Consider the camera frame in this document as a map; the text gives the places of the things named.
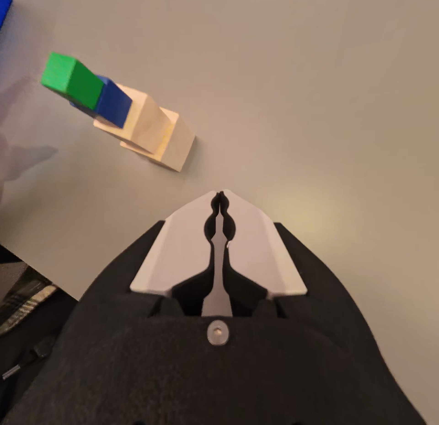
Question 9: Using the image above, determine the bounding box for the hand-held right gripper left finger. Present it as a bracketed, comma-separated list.
[130, 191, 221, 299]

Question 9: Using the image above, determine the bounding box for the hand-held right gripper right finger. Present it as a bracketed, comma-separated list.
[221, 188, 308, 300]

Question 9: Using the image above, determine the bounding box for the green wooden cube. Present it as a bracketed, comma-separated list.
[41, 52, 105, 111]

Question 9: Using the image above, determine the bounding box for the natural wooden cube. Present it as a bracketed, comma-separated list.
[120, 107, 196, 172]
[93, 83, 172, 155]

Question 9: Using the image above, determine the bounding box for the blue wooden cube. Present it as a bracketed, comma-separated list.
[0, 0, 13, 32]
[70, 76, 133, 129]

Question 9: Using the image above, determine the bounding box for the black garment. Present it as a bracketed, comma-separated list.
[0, 245, 79, 425]

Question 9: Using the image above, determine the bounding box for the black drawstring cord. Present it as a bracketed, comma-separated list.
[1, 339, 54, 381]

